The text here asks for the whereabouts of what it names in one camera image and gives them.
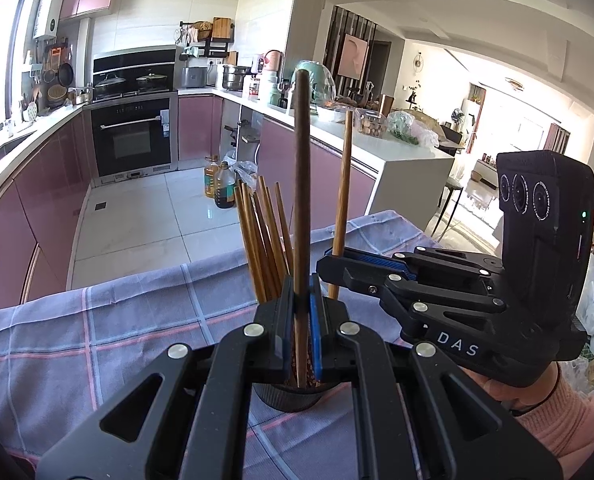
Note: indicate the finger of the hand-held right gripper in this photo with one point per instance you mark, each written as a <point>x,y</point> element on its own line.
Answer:
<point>377,259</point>
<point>337,272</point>

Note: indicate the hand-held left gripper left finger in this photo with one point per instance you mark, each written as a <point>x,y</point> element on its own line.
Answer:
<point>272,330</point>

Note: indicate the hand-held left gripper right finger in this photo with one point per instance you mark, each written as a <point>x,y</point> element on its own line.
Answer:
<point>317,330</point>

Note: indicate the floral-end wooden chopstick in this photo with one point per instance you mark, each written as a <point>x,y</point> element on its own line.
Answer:
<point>342,200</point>
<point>302,185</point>

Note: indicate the black mesh utensil holder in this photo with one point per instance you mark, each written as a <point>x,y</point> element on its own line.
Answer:
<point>287,400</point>

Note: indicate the bunch of wooden chopsticks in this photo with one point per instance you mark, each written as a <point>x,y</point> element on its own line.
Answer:
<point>257,240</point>

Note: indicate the person's right hand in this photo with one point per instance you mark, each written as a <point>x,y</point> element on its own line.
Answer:
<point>522,396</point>

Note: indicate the pink peninsula cabinet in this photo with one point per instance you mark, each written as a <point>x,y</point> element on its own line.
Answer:
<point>377,180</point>

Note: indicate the crumpled clear plastic bag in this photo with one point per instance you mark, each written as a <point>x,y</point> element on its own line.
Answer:
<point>246,172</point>

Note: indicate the bag of green vegetables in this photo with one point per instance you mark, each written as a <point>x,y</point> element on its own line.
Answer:
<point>409,127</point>

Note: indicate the clear glass jar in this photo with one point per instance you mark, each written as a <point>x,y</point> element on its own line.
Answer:
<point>370,122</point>

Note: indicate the dark oil bottle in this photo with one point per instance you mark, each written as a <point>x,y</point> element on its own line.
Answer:
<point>224,187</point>

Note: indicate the blue-grey plaid cloth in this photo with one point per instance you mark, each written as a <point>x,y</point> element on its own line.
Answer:
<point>127,320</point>

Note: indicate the white bowl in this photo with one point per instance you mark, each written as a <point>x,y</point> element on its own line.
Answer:
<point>331,114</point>

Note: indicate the steel stockpot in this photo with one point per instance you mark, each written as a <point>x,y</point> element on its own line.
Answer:
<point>234,78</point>

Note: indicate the pink kettle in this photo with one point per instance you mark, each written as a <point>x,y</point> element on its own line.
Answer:
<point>273,61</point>

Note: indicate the wooden slat divider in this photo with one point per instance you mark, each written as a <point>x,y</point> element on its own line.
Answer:
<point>334,35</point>

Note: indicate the black built-in oven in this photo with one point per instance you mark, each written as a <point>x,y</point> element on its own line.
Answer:
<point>129,135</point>

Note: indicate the silver rice cooker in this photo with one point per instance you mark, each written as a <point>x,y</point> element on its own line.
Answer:
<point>194,77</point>

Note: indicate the black lidded pan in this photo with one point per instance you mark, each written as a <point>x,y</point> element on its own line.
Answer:
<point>110,85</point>
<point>152,83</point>

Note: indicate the wooden cutting board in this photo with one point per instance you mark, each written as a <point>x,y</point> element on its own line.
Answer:
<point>222,28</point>

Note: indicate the pink base cabinet run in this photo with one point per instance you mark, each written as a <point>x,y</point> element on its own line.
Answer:
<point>42,185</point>

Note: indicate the black range hood unit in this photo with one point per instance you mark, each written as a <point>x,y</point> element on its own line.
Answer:
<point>134,62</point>

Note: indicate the wicker baskets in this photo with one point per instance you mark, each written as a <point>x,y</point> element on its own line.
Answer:
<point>57,96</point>

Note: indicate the white dotted jar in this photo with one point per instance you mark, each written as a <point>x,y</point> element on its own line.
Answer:
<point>31,111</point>

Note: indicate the hanging frying pan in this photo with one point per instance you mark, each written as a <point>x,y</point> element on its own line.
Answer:
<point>66,74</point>

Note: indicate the white water heater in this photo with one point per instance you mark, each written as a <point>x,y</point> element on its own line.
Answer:
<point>49,10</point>

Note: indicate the wall clock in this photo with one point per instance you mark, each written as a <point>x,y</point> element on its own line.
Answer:
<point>418,61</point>

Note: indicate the framed wall painting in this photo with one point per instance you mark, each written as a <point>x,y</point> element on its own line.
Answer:
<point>353,57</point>

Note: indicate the black wall rack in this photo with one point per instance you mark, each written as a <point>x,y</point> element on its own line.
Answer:
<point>204,50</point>

